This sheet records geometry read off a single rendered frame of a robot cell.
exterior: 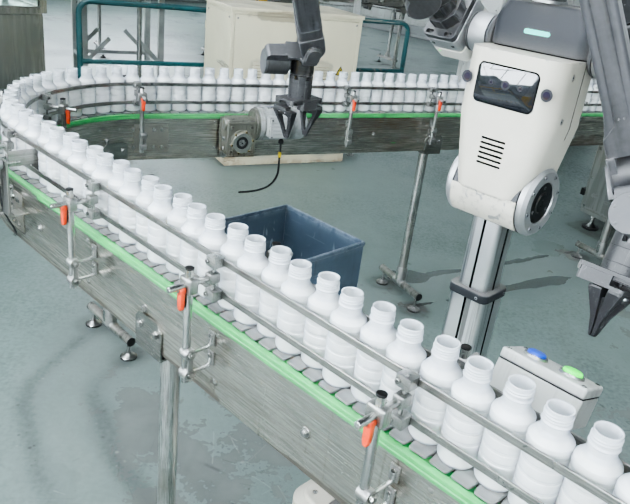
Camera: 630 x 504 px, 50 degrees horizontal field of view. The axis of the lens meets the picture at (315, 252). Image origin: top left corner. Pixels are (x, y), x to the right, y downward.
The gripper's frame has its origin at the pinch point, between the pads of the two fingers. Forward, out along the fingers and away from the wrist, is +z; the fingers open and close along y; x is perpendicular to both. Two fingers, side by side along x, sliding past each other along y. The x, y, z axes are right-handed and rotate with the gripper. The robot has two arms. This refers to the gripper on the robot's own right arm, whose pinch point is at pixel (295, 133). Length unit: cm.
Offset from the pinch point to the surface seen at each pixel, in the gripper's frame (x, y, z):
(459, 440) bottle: 85, 43, 16
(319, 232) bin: -0.8, -13.9, 30.4
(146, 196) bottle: 2.6, 43.3, 8.4
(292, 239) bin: -11.2, -13.6, 36.7
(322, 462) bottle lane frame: 64, 46, 34
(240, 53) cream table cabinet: -284, -203, 39
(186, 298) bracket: 32, 52, 16
